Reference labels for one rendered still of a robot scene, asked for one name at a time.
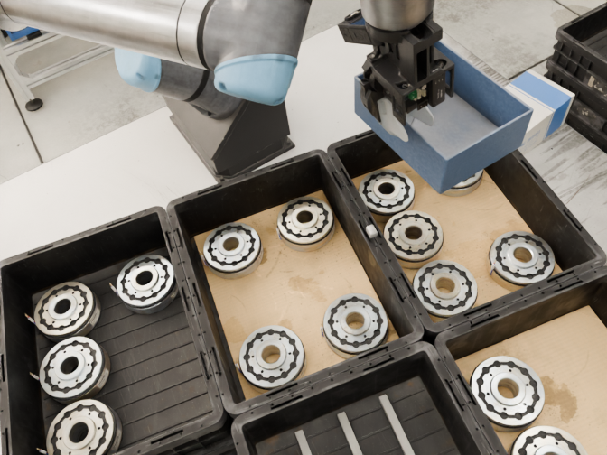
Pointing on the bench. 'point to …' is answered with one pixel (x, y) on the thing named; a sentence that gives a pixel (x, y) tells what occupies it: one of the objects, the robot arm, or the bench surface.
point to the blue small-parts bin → (458, 126)
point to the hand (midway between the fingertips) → (396, 124)
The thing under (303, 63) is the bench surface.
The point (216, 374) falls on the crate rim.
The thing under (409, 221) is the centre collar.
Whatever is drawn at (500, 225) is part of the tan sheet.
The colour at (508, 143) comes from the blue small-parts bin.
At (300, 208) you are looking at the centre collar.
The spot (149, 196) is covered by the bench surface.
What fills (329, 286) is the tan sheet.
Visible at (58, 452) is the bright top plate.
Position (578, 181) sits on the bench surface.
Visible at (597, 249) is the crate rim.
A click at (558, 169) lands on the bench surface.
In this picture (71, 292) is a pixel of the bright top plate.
